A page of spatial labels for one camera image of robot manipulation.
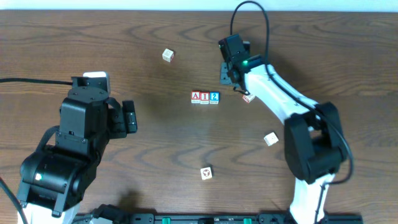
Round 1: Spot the blue number 2 block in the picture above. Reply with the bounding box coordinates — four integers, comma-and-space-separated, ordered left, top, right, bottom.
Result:
210, 92, 220, 105

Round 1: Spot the red letter I block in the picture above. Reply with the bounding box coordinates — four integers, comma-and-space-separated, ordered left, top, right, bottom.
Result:
200, 92, 210, 105

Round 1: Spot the red letter A block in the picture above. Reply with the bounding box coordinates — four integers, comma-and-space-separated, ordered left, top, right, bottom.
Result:
191, 91, 201, 104

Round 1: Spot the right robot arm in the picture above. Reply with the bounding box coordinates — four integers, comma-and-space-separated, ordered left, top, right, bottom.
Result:
218, 34, 353, 223

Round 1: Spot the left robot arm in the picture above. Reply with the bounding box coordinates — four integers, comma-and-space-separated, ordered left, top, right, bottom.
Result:
17, 72, 137, 223

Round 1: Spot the cream block with red side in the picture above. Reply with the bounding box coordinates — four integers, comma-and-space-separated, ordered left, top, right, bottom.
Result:
243, 95, 255, 103

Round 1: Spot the cream block top centre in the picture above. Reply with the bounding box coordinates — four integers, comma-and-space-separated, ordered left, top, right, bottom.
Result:
162, 49, 174, 62

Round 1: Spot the cream block right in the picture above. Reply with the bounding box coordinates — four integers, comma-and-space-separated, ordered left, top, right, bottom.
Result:
264, 132, 279, 146

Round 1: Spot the cream block red symbol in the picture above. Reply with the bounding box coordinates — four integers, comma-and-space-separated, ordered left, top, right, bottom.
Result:
200, 167, 213, 180

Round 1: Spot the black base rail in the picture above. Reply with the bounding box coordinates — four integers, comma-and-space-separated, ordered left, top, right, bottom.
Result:
71, 203, 364, 224

